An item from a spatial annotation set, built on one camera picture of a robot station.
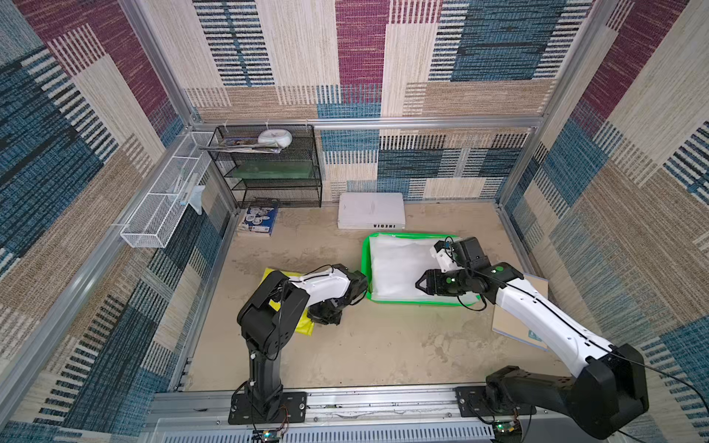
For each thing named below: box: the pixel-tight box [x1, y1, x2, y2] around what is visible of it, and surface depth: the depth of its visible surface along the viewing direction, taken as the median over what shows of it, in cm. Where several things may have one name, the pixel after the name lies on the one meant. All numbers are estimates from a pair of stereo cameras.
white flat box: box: [337, 191, 407, 230], surface depth 117 cm
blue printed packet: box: [245, 206, 277, 236], surface depth 115 cm
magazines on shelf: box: [199, 137, 283, 154], surface depth 82 cm
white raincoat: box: [369, 236, 442, 300], surface depth 91 cm
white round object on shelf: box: [257, 128, 293, 149], surface depth 91 cm
